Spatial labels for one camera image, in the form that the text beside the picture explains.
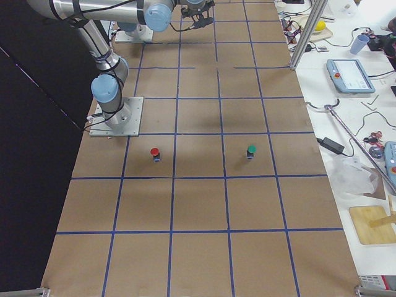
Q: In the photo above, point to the green push button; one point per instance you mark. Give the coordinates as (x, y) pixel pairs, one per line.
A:
(250, 152)

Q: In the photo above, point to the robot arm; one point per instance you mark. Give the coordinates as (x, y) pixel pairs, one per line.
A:
(83, 15)

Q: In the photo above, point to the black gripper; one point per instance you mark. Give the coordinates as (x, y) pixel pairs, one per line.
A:
(192, 12)

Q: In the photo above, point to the yellow fruit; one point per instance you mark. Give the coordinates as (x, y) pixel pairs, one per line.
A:
(320, 26)

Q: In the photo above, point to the blue teach pendant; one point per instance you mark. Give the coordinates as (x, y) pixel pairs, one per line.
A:
(389, 158)
(349, 76)

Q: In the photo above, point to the aluminium frame post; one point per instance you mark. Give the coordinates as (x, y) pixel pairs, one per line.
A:
(313, 18)

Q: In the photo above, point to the light blue plastic cup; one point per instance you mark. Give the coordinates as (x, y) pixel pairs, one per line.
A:
(359, 43)

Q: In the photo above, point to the black power adapter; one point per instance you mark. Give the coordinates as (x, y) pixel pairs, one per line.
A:
(333, 146)

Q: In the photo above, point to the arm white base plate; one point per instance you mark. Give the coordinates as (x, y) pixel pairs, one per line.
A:
(140, 35)
(124, 123)

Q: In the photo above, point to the red push button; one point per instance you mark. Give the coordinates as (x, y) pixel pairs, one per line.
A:
(155, 153)

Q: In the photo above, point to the wooden cutting board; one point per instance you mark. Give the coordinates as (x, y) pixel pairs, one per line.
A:
(373, 225)

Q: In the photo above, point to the clear plastic bag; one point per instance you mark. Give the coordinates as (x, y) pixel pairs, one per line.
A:
(349, 178)

